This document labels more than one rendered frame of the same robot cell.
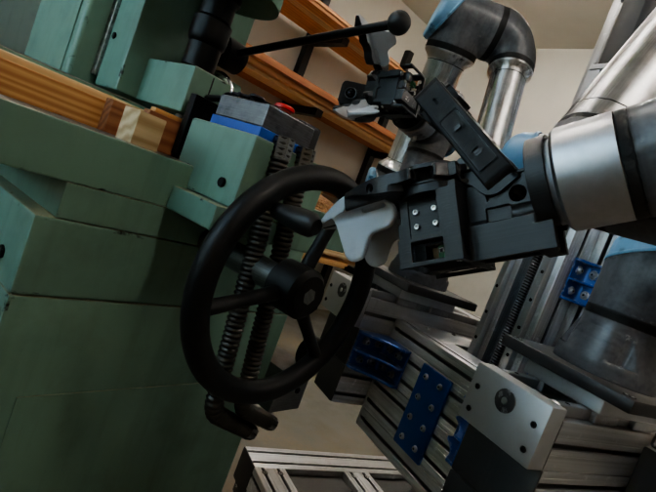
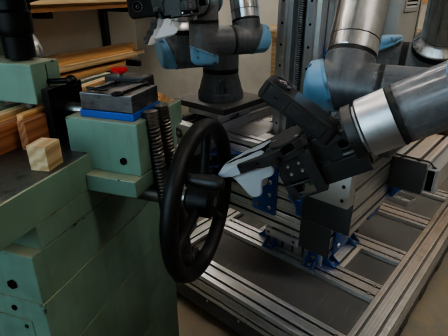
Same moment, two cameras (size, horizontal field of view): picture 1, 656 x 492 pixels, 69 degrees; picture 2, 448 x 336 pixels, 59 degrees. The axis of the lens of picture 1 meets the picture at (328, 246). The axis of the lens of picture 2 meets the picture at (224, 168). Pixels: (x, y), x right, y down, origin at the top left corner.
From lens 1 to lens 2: 0.30 m
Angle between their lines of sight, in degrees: 27
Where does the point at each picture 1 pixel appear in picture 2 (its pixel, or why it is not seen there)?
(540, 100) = not seen: outside the picture
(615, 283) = not seen: hidden behind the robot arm
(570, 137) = (369, 119)
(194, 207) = (115, 187)
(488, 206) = (328, 153)
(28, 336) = (63, 313)
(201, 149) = (89, 141)
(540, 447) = (350, 196)
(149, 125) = (53, 151)
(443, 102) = (281, 98)
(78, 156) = (33, 208)
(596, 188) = (389, 144)
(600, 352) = not seen: hidden behind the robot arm
